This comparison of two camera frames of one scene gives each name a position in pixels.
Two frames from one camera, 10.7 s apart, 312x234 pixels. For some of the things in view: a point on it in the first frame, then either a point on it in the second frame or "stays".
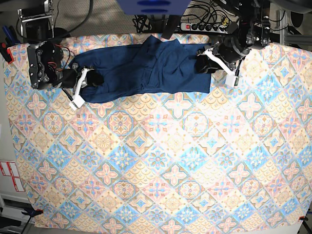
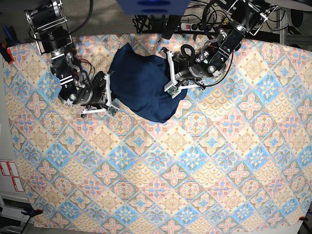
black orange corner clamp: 31,212 stays
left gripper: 69,79 → 93,93
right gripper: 230,49 → 187,67
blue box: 153,7 stays
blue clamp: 11,38 stays
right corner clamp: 303,218 stays
